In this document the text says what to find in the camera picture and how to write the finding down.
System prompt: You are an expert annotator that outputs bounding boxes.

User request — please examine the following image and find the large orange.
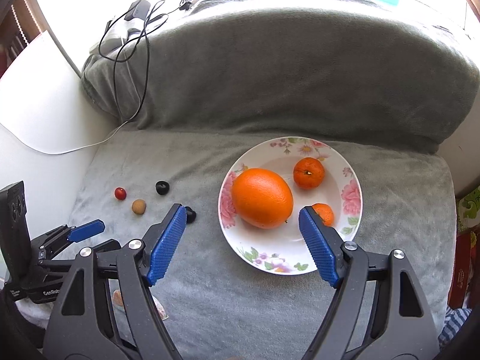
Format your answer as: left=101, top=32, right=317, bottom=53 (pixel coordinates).
left=231, top=168, right=294, bottom=229

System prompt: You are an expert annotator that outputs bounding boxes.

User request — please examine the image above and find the brown longan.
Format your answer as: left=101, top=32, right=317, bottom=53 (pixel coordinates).
left=131, top=199, right=146, bottom=215

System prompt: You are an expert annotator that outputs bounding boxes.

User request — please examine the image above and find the grey sofa back cushion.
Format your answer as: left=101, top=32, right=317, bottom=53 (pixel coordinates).
left=81, top=0, right=479, bottom=153

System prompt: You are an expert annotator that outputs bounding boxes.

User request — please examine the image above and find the white floral ceramic bowl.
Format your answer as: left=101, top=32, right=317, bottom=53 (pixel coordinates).
left=218, top=136, right=364, bottom=276

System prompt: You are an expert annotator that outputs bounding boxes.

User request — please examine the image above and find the small mandarin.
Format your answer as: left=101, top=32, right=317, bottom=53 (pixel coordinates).
left=293, top=158, right=326, bottom=190
left=312, top=203, right=335, bottom=226

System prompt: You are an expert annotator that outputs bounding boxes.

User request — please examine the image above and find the dark cherry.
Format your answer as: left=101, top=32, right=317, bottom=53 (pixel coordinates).
left=185, top=206, right=197, bottom=224
left=155, top=180, right=170, bottom=196

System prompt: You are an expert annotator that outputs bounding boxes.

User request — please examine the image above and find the green printed box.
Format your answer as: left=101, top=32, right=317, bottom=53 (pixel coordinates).
left=456, top=187, right=480, bottom=233

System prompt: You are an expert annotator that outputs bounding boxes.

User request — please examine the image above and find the black power adapter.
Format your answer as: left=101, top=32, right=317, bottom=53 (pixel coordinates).
left=124, top=0, right=151, bottom=21

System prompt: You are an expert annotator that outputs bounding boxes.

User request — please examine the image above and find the striped blue trouser leg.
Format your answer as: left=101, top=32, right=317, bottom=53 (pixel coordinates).
left=438, top=306, right=472, bottom=349

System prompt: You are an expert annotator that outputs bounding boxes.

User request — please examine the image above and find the black cable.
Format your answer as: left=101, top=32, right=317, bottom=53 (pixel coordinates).
left=97, top=0, right=258, bottom=125

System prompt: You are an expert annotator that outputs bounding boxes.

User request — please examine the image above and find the red cherry tomato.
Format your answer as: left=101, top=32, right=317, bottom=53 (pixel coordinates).
left=114, top=187, right=127, bottom=201

